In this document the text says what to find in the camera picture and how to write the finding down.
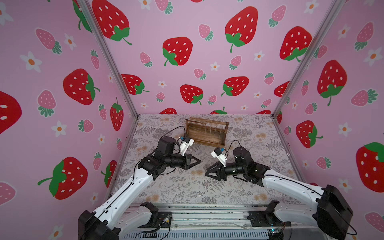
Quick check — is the black camera cable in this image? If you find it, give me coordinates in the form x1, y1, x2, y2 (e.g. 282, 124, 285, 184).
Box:
158, 125, 187, 142
223, 139, 242, 154

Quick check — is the aluminium corner post left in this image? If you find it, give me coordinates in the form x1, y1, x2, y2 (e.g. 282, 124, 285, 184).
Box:
79, 0, 139, 120

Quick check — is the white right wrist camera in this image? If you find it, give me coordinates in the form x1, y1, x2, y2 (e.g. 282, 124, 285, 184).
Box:
211, 147, 227, 167

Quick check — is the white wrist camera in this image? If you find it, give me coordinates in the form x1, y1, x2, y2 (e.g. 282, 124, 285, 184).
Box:
180, 136, 194, 156
211, 147, 227, 167

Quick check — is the black camera cable right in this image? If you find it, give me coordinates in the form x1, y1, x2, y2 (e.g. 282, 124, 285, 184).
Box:
223, 139, 242, 154

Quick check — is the aluminium corner post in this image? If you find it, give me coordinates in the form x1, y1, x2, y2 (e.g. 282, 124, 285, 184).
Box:
79, 0, 139, 120
272, 0, 345, 120

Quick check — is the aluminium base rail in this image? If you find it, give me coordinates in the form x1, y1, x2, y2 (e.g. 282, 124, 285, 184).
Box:
122, 204, 328, 240

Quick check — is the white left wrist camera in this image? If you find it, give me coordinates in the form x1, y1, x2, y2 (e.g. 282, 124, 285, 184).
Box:
180, 136, 194, 156

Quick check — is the aluminium corner post right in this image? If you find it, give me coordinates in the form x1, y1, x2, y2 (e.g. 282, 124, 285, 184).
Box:
272, 0, 345, 120

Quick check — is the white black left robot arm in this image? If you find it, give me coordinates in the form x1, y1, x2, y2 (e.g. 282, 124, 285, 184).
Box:
78, 137, 201, 240

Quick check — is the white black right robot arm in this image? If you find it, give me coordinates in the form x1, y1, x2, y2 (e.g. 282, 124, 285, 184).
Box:
206, 147, 353, 240

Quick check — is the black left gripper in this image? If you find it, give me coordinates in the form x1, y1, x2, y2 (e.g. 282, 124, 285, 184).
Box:
163, 153, 200, 171

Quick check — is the wooden jewelry display stand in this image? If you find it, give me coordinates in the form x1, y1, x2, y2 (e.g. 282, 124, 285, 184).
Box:
186, 117, 229, 148

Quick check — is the black camera cable left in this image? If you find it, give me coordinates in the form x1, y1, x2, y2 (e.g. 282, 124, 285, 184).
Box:
158, 125, 187, 142

